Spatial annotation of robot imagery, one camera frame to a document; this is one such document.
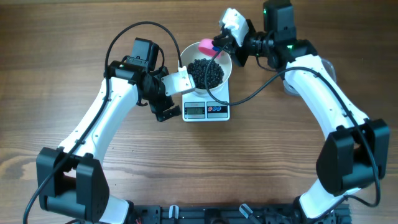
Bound pink scoop with blue handle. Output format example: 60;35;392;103
198;39;220;58

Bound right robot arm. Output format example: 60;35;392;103
213;1;390;223

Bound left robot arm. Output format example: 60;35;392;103
35;38;195;223

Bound white digital kitchen scale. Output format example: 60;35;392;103
182;88;230;122

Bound white plastic bowl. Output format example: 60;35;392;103
181;42;232;93

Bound black beans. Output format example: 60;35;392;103
187;58;224;89

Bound clear plastic container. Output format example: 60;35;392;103
283;58;337;96

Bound right black cable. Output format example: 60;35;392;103
203;42;382;208

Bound black cable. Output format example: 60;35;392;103
22;21;183;224
203;42;382;208

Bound left black cable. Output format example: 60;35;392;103
22;21;183;224

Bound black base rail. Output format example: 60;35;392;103
130;203;352;224

